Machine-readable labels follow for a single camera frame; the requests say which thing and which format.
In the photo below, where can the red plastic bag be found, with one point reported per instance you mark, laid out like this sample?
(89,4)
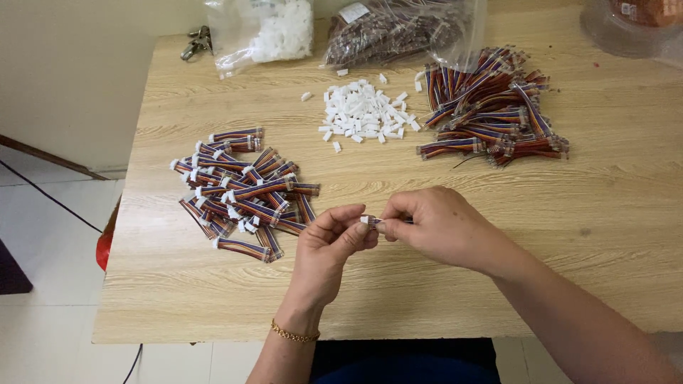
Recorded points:
(106,240)

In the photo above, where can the person's right hand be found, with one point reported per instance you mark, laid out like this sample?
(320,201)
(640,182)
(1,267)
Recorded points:
(443,229)

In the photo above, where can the metal keys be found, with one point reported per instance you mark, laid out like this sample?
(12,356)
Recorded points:
(196,41)

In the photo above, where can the person's left hand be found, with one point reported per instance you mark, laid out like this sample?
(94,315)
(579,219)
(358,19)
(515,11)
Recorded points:
(320,256)

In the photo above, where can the plastic bag of white connectors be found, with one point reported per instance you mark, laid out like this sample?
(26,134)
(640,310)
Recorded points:
(267,29)

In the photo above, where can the pile of white connector housings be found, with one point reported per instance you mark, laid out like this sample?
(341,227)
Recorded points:
(365,112)

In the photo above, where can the person's dark blue clothing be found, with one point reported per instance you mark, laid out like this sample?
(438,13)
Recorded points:
(405,362)

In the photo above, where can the dark mat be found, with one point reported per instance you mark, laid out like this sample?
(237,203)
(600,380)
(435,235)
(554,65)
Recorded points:
(13,272)

